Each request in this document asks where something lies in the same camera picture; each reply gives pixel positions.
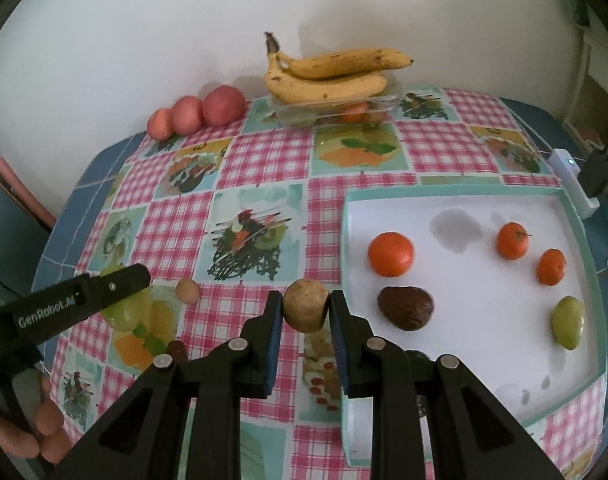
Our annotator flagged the white power strip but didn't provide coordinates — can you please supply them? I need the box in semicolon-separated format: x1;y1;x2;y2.
547;148;600;220

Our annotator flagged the person's left hand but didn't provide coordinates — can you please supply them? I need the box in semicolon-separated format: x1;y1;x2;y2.
0;374;72;465

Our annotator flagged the white tray with teal rim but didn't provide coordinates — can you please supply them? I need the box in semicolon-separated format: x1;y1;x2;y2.
341;184;608;478

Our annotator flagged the small green mango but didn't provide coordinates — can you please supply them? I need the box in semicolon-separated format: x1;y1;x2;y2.
550;296;585;350

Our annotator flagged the black power adapter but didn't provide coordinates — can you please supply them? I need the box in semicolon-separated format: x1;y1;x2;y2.
577;148;608;198

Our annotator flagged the small orange tangerine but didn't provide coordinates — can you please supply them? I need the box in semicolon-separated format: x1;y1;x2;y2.
536;248;566;286

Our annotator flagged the small dark avocado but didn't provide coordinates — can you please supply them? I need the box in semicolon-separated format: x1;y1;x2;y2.
165;339;189;364

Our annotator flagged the large orange tangerine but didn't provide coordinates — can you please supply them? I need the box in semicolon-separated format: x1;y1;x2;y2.
367;232;415;278

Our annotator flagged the large green mango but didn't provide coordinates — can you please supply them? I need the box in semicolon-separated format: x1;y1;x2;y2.
100;288;150;332

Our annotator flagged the pink checkered fruit tablecloth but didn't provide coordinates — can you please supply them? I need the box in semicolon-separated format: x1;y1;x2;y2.
52;183;312;439

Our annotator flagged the tangerine with stem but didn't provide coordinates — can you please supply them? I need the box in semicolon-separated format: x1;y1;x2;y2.
496;222;530;261

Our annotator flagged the clear plastic fruit container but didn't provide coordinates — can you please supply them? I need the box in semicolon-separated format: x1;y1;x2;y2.
267;75;403;128

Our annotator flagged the lower yellow banana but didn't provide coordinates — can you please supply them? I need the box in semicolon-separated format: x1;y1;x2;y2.
264;53;388;104

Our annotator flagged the blue table cover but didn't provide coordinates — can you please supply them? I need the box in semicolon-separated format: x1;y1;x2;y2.
30;96;608;351

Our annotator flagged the small brown round fruit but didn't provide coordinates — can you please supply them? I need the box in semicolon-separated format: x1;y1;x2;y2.
175;278;201;304

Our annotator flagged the large red apple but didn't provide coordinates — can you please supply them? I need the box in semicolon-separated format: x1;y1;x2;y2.
202;84;246;127

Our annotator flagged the upper spotted yellow banana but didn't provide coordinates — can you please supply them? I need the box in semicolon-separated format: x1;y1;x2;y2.
264;32;414;80

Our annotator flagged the small pink apple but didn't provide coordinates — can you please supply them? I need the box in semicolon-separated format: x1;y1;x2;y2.
147;107;175;142

